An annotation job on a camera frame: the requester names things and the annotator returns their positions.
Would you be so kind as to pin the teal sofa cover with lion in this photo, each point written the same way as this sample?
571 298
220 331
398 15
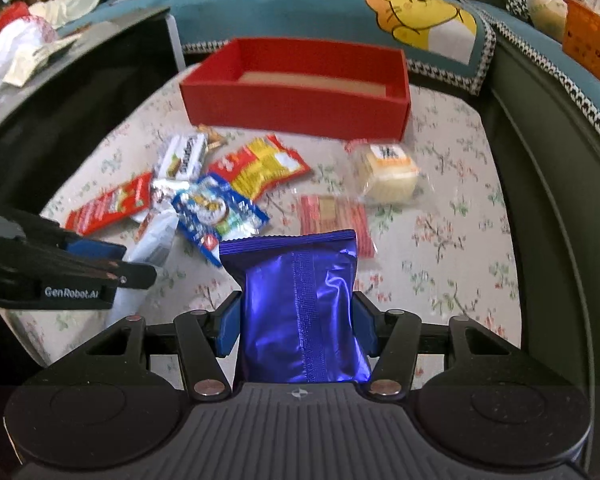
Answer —
205 25

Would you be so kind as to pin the red white plastic bag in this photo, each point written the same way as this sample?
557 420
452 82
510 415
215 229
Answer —
27 44

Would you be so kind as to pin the red cardboard box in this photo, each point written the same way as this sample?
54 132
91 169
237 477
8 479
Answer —
315 87

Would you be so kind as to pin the white noodle snack packet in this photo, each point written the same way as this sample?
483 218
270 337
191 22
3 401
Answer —
152 248

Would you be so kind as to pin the orange plastic basket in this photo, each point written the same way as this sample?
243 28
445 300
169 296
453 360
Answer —
582 36

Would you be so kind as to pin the floral table cloth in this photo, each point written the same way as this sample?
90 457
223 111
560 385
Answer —
453 257

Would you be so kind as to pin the black side table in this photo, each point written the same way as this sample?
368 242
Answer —
51 125

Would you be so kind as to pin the blue foil snack bag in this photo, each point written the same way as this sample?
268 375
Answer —
295 313

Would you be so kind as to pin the blue white snack packet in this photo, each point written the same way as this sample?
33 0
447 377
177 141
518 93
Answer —
210 211

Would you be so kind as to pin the red spicy strip packet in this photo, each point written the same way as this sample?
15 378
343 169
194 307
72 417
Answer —
111 206

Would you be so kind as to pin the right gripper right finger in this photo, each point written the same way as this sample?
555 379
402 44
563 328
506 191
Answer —
392 338

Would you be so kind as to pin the small gold candy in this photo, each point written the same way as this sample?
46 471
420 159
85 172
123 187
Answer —
215 139

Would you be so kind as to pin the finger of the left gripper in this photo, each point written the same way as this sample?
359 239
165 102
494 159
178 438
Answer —
118 273
95 249

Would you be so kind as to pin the cream pastry clear wrapper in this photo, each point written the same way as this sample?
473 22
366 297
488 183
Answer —
384 172

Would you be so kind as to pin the red cake packet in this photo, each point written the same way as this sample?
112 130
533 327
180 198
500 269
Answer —
330 213

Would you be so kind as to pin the silver white candy packet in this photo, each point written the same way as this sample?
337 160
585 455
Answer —
182 158

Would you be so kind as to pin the red yellow snack packet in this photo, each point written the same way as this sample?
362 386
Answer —
259 166

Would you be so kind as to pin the dark green sofa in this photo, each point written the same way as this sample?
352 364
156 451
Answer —
547 151

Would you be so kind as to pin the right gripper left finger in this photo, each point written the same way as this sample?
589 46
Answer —
202 338

